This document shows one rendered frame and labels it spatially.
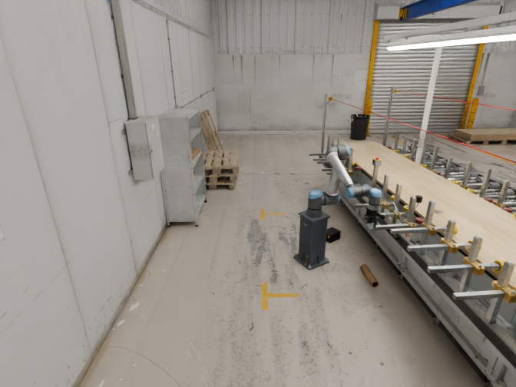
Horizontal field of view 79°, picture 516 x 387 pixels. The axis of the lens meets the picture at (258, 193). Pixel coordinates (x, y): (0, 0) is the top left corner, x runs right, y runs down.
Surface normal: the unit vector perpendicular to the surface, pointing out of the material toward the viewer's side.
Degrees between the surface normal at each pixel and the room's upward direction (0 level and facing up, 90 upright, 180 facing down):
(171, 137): 90
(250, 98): 90
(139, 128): 90
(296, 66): 90
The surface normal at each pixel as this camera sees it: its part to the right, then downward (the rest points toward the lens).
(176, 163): 0.00, 0.38
